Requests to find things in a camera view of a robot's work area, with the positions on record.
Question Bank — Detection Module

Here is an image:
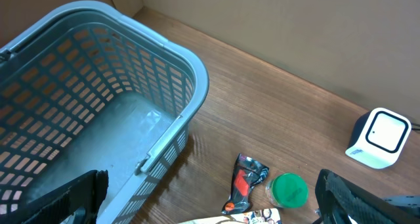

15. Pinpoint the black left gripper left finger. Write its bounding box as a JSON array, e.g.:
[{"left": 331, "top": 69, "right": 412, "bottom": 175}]
[{"left": 1, "top": 170, "right": 109, "bottom": 224}]

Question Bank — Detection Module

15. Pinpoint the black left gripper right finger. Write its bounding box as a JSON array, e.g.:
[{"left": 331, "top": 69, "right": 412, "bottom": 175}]
[{"left": 314, "top": 169, "right": 419, "bottom": 224}]

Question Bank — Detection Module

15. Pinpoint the green lid jar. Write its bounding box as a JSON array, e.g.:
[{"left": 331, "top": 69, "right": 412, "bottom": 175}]
[{"left": 265, "top": 173, "right": 309, "bottom": 208}]

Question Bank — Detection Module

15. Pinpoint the dried mushroom snack bag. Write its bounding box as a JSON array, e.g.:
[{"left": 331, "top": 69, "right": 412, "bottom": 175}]
[{"left": 180, "top": 208, "right": 282, "bottom": 224}]

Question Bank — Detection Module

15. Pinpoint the black red packaged item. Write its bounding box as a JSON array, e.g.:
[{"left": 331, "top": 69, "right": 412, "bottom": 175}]
[{"left": 221, "top": 154, "right": 269, "bottom": 215}]

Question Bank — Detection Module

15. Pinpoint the white barcode scanner box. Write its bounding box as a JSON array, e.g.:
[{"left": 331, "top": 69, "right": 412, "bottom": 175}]
[{"left": 345, "top": 108, "right": 412, "bottom": 169}]

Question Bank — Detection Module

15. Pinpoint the grey plastic basket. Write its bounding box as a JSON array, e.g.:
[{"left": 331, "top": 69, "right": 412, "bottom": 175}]
[{"left": 1, "top": 1, "right": 209, "bottom": 223}]

